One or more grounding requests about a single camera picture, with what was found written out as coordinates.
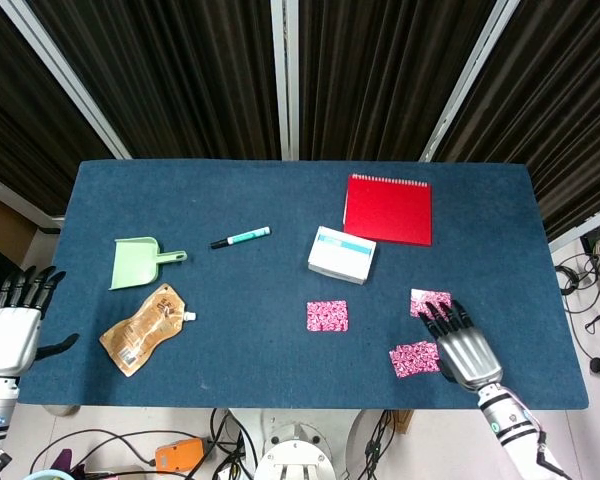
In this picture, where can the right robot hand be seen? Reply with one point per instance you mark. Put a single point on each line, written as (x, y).
(467, 357)

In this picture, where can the brown cardboard box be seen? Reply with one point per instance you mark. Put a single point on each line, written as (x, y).
(2, 225)

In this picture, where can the white frame post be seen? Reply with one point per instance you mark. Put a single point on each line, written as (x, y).
(467, 80)
(285, 75)
(65, 75)

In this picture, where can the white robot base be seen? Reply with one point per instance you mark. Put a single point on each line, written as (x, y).
(295, 445)

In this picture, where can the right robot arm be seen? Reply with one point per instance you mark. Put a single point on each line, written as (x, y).
(510, 420)

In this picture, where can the teal marker pen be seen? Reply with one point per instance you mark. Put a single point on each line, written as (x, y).
(242, 237)

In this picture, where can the light blue bowl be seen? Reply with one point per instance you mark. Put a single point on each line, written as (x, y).
(47, 475)

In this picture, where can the green plastic dustpan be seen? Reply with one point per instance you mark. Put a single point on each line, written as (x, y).
(132, 262)

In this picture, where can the white teal cardboard box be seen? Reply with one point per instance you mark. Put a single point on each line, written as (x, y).
(341, 256)

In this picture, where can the beige shoe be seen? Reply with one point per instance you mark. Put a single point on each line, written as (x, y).
(62, 410)

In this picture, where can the orange handheld device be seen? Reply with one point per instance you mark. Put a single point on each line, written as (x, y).
(179, 454)

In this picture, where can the white frame rail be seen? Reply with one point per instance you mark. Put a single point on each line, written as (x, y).
(15, 197)
(585, 227)

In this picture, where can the brown spout pouch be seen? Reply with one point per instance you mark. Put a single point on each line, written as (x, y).
(145, 327)

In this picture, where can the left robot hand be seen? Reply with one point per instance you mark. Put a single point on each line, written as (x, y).
(7, 335)

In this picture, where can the red spiral notebook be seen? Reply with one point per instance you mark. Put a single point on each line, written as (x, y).
(389, 212)

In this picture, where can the blue felt table mat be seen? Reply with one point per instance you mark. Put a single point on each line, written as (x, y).
(260, 360)

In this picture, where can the purple object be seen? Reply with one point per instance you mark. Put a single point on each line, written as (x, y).
(65, 460)

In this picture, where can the wooden block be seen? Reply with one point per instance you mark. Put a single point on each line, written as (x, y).
(402, 421)

